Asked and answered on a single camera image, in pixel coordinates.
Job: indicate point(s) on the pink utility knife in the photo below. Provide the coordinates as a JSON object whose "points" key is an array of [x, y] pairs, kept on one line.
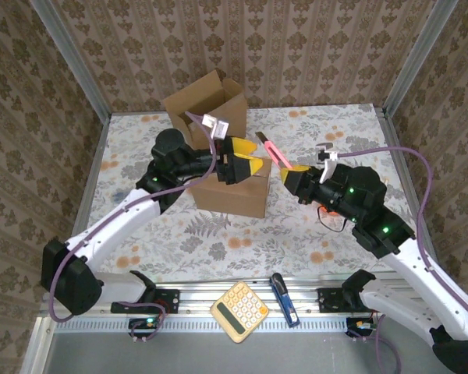
{"points": [[275, 154]]}

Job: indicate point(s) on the brown cardboard box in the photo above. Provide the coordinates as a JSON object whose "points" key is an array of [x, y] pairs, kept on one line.
{"points": [[234, 198], [236, 117]]}

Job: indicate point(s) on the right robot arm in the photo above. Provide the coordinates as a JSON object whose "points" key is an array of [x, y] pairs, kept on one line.
{"points": [[425, 280]]}

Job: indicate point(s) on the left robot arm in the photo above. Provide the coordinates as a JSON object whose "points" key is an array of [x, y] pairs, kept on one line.
{"points": [[113, 222]]}

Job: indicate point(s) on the floral tablecloth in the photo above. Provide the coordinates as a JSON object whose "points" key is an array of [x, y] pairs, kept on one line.
{"points": [[203, 265]]}

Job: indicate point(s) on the blue black stapler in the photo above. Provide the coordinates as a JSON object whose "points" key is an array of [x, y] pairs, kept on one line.
{"points": [[284, 302]]}

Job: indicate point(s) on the small black controller board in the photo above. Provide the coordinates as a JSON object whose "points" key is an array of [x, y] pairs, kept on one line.
{"points": [[144, 323], [360, 325]]}

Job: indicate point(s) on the yellow calculator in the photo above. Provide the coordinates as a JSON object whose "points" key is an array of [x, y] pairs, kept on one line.
{"points": [[240, 309]]}

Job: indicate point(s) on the grey metal panel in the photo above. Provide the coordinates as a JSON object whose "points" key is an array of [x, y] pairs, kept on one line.
{"points": [[179, 354]]}

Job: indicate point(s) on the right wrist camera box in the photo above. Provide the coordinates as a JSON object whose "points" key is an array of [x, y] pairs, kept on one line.
{"points": [[327, 163]]}

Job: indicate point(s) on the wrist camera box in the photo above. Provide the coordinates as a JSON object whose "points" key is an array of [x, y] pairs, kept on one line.
{"points": [[327, 163], [216, 126]]}

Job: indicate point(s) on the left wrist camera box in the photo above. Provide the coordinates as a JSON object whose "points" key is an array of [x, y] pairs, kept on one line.
{"points": [[216, 126]]}

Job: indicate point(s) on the aluminium side rail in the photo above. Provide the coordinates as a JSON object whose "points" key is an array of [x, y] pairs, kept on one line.
{"points": [[95, 156], [399, 156]]}

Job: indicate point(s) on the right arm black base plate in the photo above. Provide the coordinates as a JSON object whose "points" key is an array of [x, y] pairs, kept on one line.
{"points": [[329, 302]]}

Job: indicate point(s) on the aluminium frame post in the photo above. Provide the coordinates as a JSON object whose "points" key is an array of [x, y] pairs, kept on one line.
{"points": [[419, 58], [75, 62]]}

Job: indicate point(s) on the aluminium cross rail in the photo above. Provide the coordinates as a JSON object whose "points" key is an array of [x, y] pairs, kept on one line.
{"points": [[195, 300]]}

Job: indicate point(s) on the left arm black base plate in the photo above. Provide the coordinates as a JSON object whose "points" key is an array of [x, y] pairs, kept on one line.
{"points": [[169, 302]]}

